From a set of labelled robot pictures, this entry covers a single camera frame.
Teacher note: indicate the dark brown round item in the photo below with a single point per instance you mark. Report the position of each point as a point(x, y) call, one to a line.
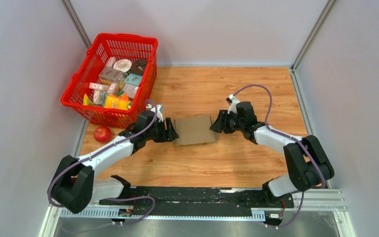
point(139, 66)

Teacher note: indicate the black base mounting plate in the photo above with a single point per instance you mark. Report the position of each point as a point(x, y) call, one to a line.
point(201, 202)

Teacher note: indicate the aluminium corner frame post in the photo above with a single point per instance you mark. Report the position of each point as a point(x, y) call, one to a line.
point(327, 9)

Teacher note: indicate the brown cardboard paper box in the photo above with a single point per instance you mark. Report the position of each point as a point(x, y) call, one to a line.
point(194, 130)

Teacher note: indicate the red plastic shopping basket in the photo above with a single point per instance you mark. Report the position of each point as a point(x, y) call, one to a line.
point(85, 92)

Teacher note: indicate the grey pink carton box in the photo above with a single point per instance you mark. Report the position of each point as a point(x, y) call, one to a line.
point(112, 75)

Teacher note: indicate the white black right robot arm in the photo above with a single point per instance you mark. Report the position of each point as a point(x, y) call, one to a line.
point(307, 163)

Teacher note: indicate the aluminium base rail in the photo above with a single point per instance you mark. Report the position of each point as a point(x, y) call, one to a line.
point(314, 200)

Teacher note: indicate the white tape roll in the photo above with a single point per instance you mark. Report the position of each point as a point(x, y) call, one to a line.
point(123, 65)

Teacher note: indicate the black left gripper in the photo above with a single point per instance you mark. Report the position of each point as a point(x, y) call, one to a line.
point(169, 135)

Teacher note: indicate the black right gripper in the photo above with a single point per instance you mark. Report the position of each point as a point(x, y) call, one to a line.
point(220, 124)

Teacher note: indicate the yellow orange snack packet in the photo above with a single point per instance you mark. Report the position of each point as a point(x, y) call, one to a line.
point(121, 102)

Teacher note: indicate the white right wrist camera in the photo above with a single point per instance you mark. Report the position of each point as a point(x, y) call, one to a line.
point(232, 101)

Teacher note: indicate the red apple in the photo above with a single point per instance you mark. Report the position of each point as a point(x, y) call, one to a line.
point(102, 134)

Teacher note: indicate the left aluminium frame post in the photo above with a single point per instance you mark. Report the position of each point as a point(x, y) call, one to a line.
point(70, 10)

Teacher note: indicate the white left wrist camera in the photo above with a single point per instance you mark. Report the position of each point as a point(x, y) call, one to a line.
point(158, 110)

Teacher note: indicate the light blue small box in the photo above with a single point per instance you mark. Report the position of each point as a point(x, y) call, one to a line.
point(133, 79)

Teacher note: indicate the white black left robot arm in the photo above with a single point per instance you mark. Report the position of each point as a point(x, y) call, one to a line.
point(74, 186)

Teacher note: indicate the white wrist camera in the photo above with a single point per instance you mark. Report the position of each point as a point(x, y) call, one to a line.
point(232, 101)
point(158, 110)

